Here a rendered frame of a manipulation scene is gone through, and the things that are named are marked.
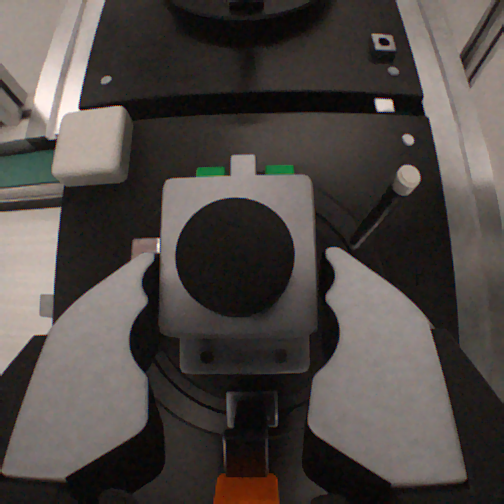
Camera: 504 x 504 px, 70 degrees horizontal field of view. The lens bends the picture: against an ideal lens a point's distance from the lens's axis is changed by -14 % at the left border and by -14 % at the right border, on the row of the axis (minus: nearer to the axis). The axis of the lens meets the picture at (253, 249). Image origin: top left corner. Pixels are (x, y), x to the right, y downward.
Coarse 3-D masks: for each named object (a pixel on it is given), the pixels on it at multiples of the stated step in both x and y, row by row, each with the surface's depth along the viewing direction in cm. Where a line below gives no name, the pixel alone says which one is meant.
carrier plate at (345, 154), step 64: (192, 128) 25; (256, 128) 25; (320, 128) 25; (384, 128) 25; (64, 192) 24; (128, 192) 24; (64, 256) 23; (384, 256) 23; (448, 256) 23; (448, 320) 22; (192, 448) 21
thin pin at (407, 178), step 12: (408, 168) 13; (396, 180) 13; (408, 180) 13; (384, 192) 14; (396, 192) 13; (408, 192) 13; (384, 204) 15; (396, 204) 14; (372, 216) 16; (384, 216) 16; (360, 228) 18; (372, 228) 17; (360, 240) 19
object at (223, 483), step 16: (240, 400) 18; (256, 400) 18; (240, 416) 17; (256, 416) 17; (224, 432) 12; (240, 432) 12; (256, 432) 12; (224, 448) 12; (240, 448) 12; (256, 448) 12; (224, 464) 12; (240, 464) 12; (256, 464) 12; (224, 480) 12; (240, 480) 12; (256, 480) 12; (272, 480) 12; (224, 496) 11; (240, 496) 11; (256, 496) 11; (272, 496) 11
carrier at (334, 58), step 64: (128, 0) 28; (192, 0) 25; (256, 0) 24; (320, 0) 25; (384, 0) 27; (128, 64) 26; (192, 64) 26; (256, 64) 26; (320, 64) 26; (384, 64) 26
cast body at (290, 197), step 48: (192, 192) 12; (240, 192) 12; (288, 192) 12; (192, 240) 10; (240, 240) 10; (288, 240) 10; (192, 288) 10; (240, 288) 10; (288, 288) 11; (192, 336) 11; (240, 336) 11; (288, 336) 12
